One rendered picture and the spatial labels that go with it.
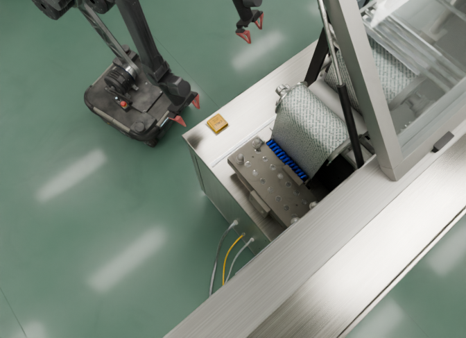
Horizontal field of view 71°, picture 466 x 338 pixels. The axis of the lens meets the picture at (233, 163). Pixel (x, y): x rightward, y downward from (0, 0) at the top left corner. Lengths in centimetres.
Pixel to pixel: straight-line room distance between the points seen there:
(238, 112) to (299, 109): 49
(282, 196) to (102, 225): 149
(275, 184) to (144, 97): 140
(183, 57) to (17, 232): 178
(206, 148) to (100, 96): 125
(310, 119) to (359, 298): 54
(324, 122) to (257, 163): 34
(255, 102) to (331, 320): 103
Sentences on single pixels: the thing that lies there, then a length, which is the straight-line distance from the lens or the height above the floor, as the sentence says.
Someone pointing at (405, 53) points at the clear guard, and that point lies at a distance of 64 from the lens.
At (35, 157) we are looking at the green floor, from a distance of 279.
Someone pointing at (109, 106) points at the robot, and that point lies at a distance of 245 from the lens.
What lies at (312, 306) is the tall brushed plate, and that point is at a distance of 81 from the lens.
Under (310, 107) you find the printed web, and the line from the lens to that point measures 109.
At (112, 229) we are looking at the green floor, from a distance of 239.
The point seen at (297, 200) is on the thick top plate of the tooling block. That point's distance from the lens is 126.
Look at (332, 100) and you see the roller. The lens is 121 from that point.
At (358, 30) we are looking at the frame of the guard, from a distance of 54.
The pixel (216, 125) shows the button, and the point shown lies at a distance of 146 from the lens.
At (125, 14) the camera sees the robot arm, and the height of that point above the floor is 153.
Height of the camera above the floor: 222
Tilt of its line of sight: 69 degrees down
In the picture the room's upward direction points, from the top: 1 degrees clockwise
